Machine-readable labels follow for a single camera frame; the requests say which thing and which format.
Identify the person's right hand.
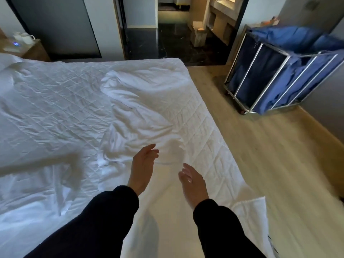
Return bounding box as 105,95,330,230
178,163,210,211

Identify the person's left hand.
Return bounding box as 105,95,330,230
128,143,160,196

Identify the white duvet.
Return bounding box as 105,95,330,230
96,68,197,258

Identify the chrome metal cart frame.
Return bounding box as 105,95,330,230
224,24,344,116

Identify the navy blue fabric laundry bag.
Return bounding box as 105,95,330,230
227,25,344,115

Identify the person's right forearm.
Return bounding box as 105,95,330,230
193,199,267,258

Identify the person's left forearm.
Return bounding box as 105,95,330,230
24,185,140,258

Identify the quilted white mattress pad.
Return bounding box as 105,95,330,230
0,57,269,258

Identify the open cardboard box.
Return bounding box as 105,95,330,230
190,20,208,48

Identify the small wooden side table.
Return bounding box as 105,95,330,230
232,18,281,65

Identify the wooden bedside shelf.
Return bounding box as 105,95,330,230
0,37,52,62

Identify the dark glass door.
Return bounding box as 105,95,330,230
5,0,102,61

